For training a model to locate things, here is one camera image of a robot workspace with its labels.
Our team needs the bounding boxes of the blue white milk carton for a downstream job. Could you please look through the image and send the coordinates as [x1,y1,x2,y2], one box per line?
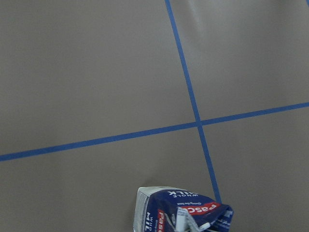
[133,187,234,232]

